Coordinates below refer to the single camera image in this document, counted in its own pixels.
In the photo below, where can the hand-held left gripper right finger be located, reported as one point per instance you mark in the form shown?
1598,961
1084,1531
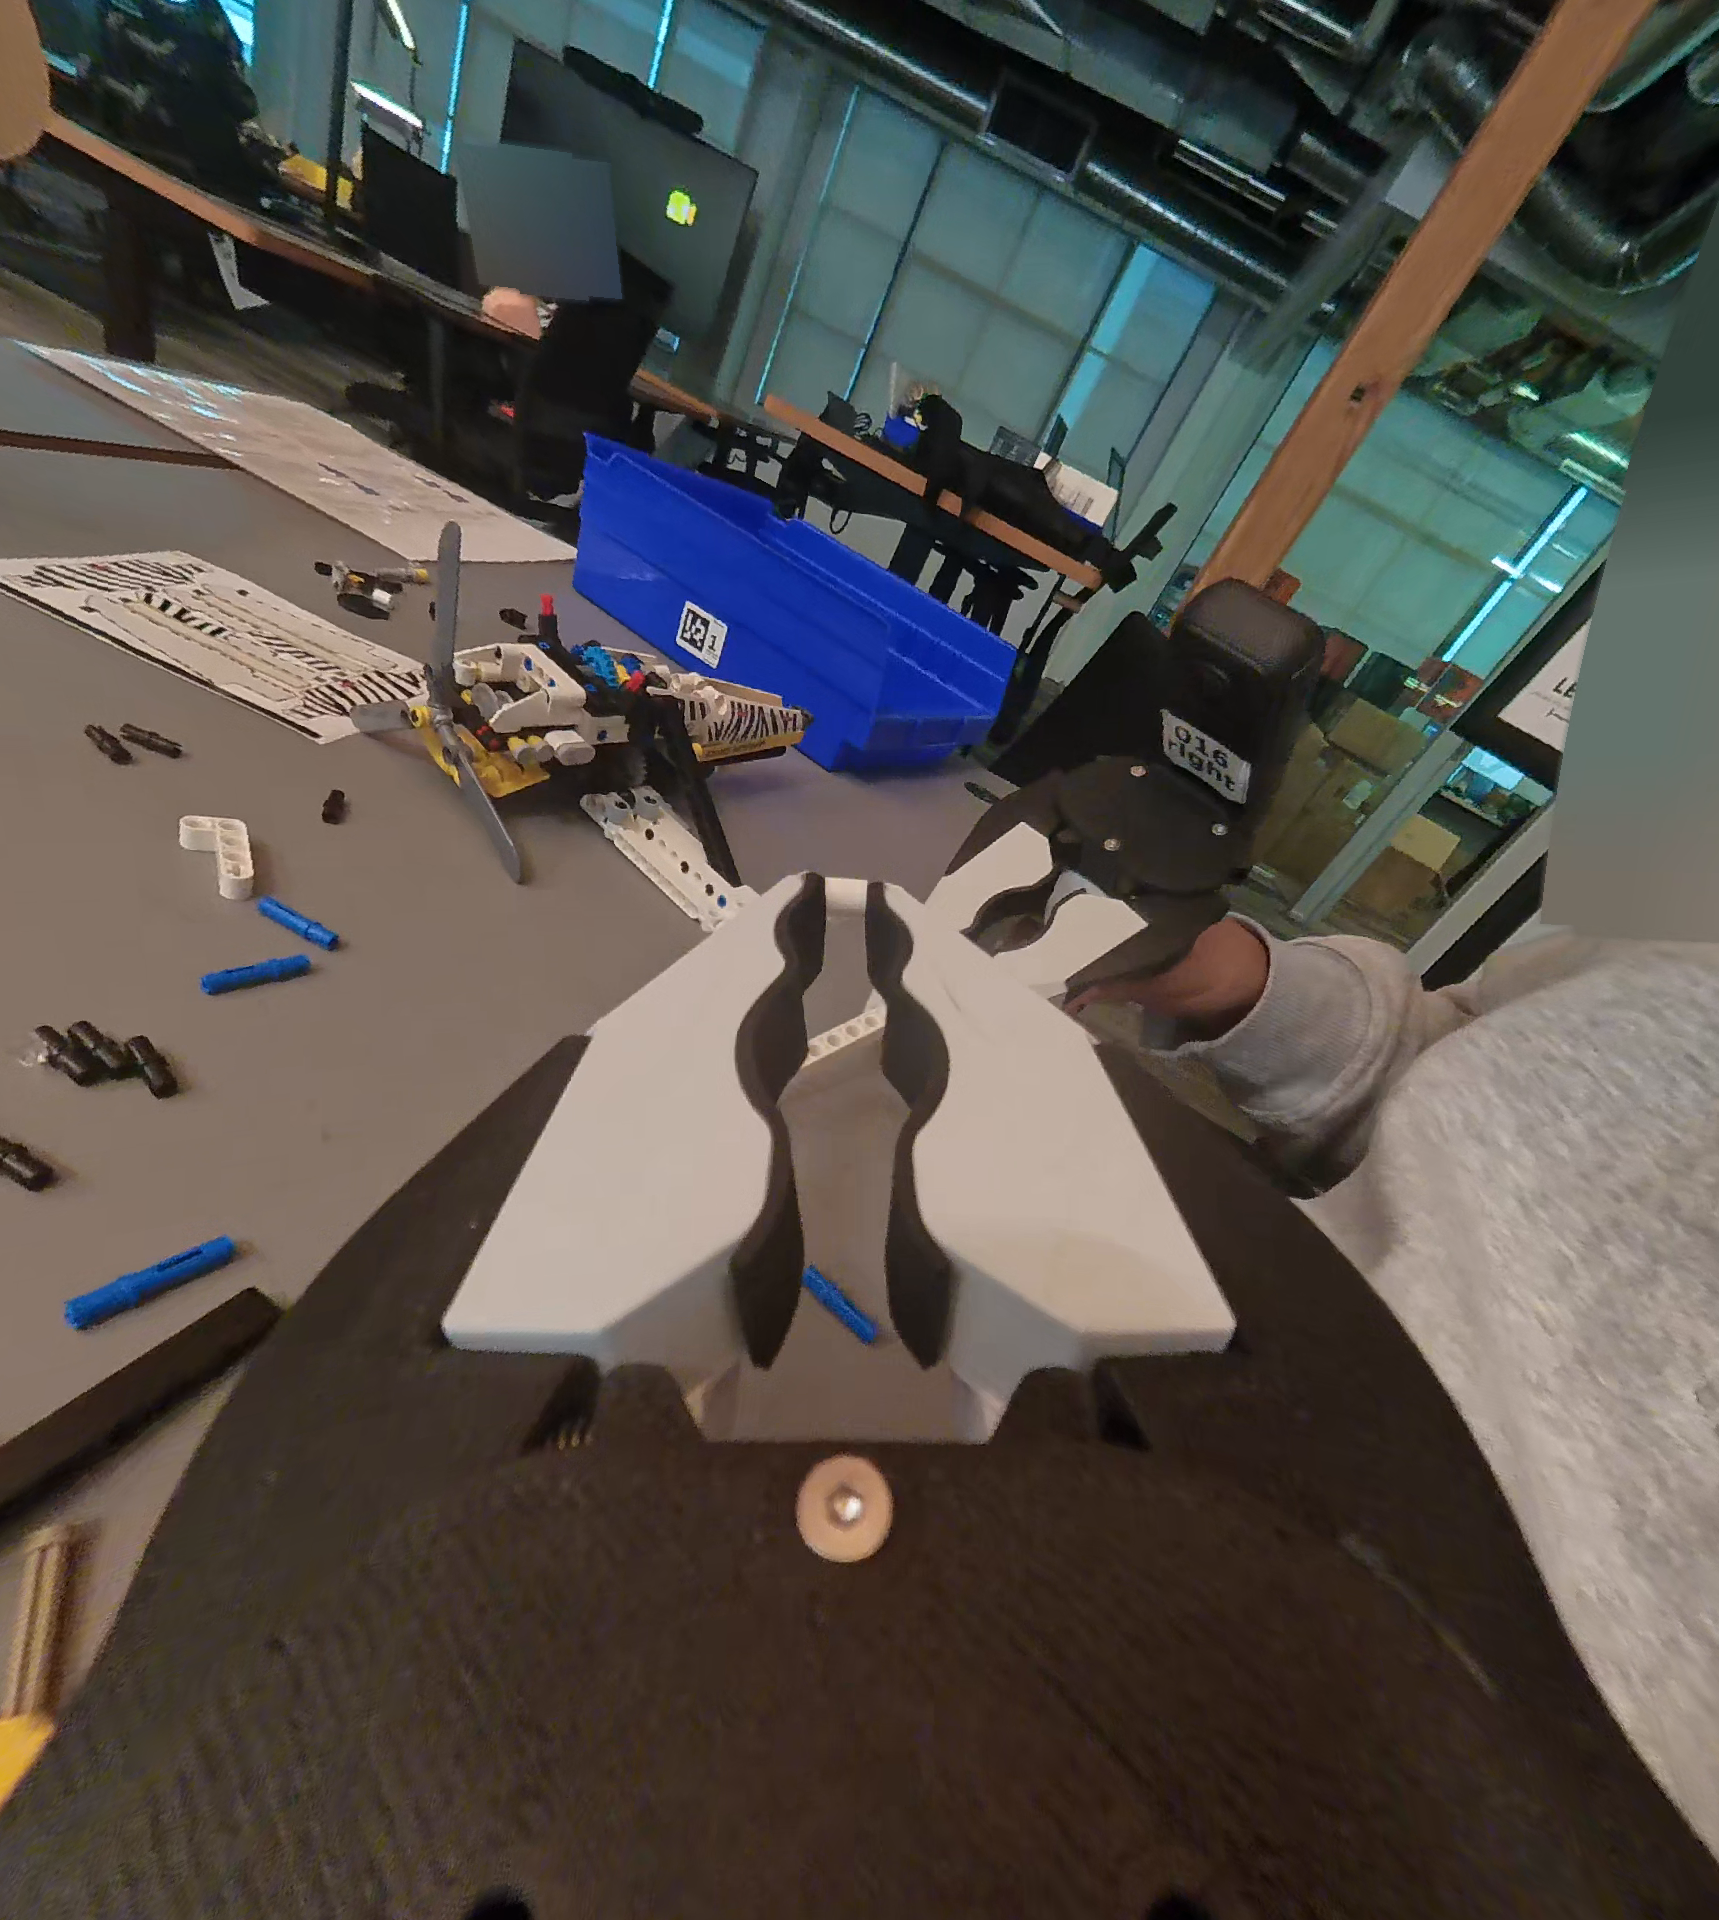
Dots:
1069,1201

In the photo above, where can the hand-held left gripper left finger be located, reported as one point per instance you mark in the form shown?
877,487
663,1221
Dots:
605,1201

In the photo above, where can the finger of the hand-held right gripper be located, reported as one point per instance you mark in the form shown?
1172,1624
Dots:
1091,937
1007,871

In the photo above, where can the long white lego beam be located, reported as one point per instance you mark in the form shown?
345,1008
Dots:
841,1038

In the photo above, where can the person's right forearm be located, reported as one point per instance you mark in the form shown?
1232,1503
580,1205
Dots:
1324,1035

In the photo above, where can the blue lego pin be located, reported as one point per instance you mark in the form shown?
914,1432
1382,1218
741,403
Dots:
296,923
841,1306
254,976
147,1285

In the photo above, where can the partly built lego aircraft model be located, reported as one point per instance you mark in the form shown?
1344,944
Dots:
558,703

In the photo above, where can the white angled lego beam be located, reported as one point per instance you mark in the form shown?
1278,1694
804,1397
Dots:
246,871

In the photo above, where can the small black lego assembly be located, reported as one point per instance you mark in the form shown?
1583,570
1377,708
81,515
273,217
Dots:
372,595

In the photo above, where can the tan lego axle pin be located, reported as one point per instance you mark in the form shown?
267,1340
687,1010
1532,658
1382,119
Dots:
47,1620

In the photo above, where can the person's right hand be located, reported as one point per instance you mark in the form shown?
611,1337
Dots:
1190,984

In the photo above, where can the blue plastic bin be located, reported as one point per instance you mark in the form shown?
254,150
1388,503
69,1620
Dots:
799,629

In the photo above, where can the white sign with black marker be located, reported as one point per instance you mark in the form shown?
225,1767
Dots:
1549,691

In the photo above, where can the long black flat bar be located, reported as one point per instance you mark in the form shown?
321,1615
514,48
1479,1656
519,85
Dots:
93,1411

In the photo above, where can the zebra striped sticker sheet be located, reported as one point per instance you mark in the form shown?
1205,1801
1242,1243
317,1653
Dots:
167,629

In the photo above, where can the white printed paper sheet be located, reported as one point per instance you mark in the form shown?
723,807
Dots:
321,466

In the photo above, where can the large dark monitor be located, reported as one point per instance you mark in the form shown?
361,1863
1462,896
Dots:
679,150

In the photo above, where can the wooden post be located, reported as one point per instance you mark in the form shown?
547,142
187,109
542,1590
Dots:
1397,301

